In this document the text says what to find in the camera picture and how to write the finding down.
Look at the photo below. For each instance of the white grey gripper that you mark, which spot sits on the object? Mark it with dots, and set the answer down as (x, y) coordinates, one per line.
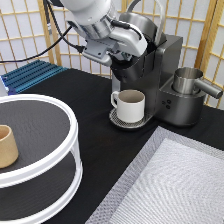
(100, 50)

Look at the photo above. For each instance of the grey coffee machine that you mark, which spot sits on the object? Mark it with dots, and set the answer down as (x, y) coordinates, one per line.
(153, 75)

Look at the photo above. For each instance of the white ceramic mug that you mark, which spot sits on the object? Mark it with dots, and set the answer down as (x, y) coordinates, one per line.
(129, 105)

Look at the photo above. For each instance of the wooden shoji screen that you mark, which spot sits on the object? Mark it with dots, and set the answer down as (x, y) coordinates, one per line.
(25, 31)

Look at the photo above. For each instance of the steel milk frother jug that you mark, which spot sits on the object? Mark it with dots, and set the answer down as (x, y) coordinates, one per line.
(189, 81)

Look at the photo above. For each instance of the tan wooden cup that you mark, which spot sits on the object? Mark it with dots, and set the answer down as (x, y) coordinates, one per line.
(8, 148)

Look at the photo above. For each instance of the white two-tier round shelf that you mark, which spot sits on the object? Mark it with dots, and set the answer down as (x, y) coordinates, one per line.
(48, 171)

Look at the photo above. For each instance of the grey woven placemat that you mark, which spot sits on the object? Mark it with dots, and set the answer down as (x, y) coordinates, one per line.
(172, 180)

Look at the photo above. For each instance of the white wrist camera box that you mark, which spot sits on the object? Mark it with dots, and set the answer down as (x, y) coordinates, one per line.
(129, 38)

